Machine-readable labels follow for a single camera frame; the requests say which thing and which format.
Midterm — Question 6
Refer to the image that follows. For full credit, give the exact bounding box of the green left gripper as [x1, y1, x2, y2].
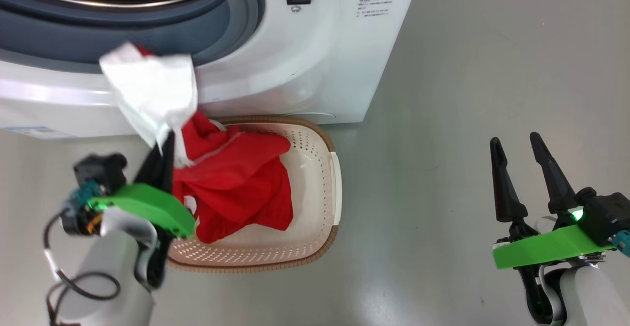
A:
[89, 130, 196, 288]

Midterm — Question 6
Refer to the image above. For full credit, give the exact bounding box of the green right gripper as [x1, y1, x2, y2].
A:
[490, 131, 616, 270]

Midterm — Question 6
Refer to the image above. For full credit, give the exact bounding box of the red and white garment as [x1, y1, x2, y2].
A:
[99, 41, 295, 245]

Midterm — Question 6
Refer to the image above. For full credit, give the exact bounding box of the grey rubber door gasket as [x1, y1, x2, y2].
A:
[0, 0, 267, 66]

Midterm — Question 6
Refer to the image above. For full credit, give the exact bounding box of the cream perforated basket brown rim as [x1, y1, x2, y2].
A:
[164, 115, 343, 274]

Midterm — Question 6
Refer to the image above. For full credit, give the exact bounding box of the white front-load washing machine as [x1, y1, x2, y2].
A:
[0, 0, 423, 140]

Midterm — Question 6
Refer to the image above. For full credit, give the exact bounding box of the blue energy label sticker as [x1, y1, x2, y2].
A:
[2, 126, 75, 141]

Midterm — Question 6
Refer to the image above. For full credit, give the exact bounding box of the round white filter cover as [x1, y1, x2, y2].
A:
[294, 111, 338, 121]

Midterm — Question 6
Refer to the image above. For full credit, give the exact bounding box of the printed black text label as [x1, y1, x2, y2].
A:
[355, 0, 391, 19]

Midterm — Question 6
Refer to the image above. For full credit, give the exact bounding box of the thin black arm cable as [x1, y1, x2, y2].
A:
[43, 211, 122, 326]

